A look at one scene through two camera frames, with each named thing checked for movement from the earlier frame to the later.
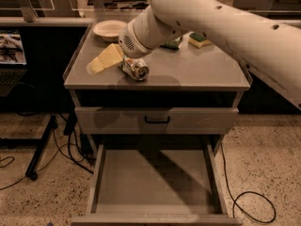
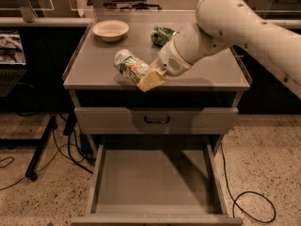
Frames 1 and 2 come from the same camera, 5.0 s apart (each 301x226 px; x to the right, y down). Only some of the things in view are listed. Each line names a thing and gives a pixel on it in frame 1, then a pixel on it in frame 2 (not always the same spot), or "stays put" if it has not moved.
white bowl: [109, 29] stays put
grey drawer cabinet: [158, 121] stays put
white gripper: [129, 46] to [169, 61]
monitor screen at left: [11, 47] stays put
